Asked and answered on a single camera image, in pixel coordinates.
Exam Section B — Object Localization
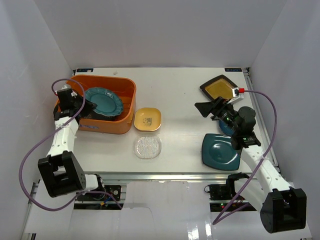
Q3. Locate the orange plastic bin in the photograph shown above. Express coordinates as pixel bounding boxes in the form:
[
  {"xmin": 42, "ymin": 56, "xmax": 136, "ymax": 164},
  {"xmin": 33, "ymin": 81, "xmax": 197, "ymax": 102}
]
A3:
[{"xmin": 65, "ymin": 74, "xmax": 137, "ymax": 135}]

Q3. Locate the black floral square plate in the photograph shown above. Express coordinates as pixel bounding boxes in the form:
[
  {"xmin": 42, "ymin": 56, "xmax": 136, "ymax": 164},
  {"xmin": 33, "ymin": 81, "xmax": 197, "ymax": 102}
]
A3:
[{"xmin": 84, "ymin": 111, "xmax": 117, "ymax": 122}]

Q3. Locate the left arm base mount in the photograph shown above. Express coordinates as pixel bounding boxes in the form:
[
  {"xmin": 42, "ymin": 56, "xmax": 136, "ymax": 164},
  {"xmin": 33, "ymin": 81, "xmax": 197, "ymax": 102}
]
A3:
[{"xmin": 74, "ymin": 174, "xmax": 123, "ymax": 210}]

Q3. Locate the teal scalloped round plate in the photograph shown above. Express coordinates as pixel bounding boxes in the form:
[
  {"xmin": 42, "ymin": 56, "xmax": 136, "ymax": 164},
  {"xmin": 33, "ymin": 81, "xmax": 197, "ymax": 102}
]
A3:
[{"xmin": 85, "ymin": 87, "xmax": 124, "ymax": 117}]

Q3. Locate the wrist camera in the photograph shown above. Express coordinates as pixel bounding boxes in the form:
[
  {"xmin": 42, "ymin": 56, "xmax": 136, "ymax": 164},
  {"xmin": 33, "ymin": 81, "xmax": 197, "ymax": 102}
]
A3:
[
  {"xmin": 227, "ymin": 87, "xmax": 245, "ymax": 104},
  {"xmin": 53, "ymin": 84, "xmax": 77, "ymax": 97}
]

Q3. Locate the dark blue leaf plate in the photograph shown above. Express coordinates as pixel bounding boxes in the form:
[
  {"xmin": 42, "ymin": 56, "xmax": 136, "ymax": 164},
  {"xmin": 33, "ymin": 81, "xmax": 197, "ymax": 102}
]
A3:
[{"xmin": 218, "ymin": 120, "xmax": 234, "ymax": 136}]

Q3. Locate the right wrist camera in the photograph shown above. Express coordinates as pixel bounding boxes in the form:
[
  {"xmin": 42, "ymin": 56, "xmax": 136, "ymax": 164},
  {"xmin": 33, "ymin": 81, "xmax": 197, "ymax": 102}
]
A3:
[{"xmin": 227, "ymin": 87, "xmax": 245, "ymax": 104}]

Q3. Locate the aluminium table frame rail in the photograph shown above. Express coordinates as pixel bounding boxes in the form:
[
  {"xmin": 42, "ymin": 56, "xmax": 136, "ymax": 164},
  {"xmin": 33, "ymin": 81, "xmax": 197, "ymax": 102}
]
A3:
[{"xmin": 24, "ymin": 66, "xmax": 286, "ymax": 236}]

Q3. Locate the clear glass round plate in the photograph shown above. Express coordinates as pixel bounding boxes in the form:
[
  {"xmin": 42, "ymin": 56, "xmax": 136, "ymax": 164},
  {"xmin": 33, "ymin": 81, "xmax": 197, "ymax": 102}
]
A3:
[{"xmin": 133, "ymin": 135, "xmax": 162, "ymax": 160}]

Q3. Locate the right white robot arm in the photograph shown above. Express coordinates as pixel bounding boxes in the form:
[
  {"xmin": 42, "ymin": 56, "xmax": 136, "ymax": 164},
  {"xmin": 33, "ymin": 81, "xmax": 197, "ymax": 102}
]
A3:
[{"xmin": 195, "ymin": 97, "xmax": 307, "ymax": 234}]

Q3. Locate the yellow square small plate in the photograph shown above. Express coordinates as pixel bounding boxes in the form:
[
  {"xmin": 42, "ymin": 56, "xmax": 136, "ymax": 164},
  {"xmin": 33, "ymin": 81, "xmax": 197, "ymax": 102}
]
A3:
[{"xmin": 134, "ymin": 107, "xmax": 162, "ymax": 132}]

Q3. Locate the amber black-rimmed square plate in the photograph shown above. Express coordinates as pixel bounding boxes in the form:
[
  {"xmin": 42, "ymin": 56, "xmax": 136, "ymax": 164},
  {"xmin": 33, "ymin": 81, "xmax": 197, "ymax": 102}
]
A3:
[{"xmin": 199, "ymin": 74, "xmax": 238, "ymax": 101}]

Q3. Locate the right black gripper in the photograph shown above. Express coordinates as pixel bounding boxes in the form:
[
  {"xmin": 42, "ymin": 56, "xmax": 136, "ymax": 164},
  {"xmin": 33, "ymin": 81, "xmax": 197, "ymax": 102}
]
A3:
[{"xmin": 195, "ymin": 96, "xmax": 240, "ymax": 134}]

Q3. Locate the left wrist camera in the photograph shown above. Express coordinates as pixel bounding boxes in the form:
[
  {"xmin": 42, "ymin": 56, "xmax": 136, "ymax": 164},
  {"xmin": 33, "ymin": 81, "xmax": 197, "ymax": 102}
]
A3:
[{"xmin": 53, "ymin": 84, "xmax": 77, "ymax": 97}]

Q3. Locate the teal square large plate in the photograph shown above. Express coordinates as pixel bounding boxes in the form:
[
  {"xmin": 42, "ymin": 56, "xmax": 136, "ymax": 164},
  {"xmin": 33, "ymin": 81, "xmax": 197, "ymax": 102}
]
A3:
[{"xmin": 201, "ymin": 133, "xmax": 241, "ymax": 172}]

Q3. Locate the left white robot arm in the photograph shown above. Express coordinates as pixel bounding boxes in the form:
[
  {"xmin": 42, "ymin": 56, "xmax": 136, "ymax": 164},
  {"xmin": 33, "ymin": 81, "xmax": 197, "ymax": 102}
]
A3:
[{"xmin": 37, "ymin": 85, "xmax": 106, "ymax": 200}]

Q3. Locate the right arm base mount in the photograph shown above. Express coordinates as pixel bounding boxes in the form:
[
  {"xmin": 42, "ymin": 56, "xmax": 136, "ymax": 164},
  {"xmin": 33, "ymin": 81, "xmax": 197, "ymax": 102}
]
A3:
[{"xmin": 203, "ymin": 172, "xmax": 249, "ymax": 212}]

